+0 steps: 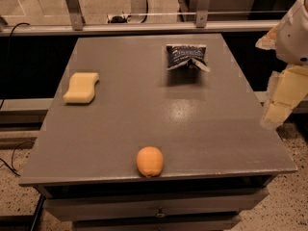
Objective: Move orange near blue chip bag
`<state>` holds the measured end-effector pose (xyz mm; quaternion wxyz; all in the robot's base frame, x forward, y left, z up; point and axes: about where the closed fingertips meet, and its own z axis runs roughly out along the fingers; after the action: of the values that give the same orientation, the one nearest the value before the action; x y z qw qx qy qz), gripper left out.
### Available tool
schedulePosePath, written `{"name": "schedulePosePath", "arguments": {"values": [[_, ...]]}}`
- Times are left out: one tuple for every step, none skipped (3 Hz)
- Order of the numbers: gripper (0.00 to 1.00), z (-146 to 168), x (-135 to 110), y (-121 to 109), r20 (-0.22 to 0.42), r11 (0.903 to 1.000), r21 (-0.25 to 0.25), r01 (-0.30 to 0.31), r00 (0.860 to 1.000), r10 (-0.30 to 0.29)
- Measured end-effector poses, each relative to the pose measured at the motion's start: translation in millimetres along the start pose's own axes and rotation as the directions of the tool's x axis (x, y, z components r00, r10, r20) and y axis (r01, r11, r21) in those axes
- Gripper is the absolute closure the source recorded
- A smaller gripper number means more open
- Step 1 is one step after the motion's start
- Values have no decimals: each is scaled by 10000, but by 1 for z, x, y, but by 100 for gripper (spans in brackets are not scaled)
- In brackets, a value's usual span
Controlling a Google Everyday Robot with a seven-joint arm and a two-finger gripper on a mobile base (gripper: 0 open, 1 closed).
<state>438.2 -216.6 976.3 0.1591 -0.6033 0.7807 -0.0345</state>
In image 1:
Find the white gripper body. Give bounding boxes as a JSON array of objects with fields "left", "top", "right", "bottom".
[{"left": 275, "top": 0, "right": 308, "bottom": 65}]

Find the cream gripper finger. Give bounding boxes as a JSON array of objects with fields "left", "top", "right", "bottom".
[
  {"left": 255, "top": 26, "right": 278, "bottom": 50},
  {"left": 260, "top": 64, "right": 308, "bottom": 129}
]

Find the orange fruit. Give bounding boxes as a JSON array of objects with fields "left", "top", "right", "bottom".
[{"left": 137, "top": 146, "right": 164, "bottom": 177}]

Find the blue chip bag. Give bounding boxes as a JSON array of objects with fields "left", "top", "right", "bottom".
[{"left": 166, "top": 44, "right": 211, "bottom": 72}]

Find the white power strip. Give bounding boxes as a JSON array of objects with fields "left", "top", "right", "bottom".
[{"left": 107, "top": 14, "right": 131, "bottom": 24}]

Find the metal drawer knob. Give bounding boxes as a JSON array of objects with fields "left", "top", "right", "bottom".
[{"left": 155, "top": 209, "right": 166, "bottom": 218}]

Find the yellow sponge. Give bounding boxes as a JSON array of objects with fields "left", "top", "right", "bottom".
[{"left": 63, "top": 72, "right": 99, "bottom": 104}]

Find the grey cabinet drawer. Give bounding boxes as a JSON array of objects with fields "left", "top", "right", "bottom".
[{"left": 43, "top": 188, "right": 269, "bottom": 221}]

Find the metal railing frame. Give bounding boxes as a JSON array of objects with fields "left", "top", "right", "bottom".
[{"left": 0, "top": 0, "right": 289, "bottom": 36}]

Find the black cable on left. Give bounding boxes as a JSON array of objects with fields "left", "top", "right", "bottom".
[{"left": 0, "top": 22, "right": 37, "bottom": 177}]

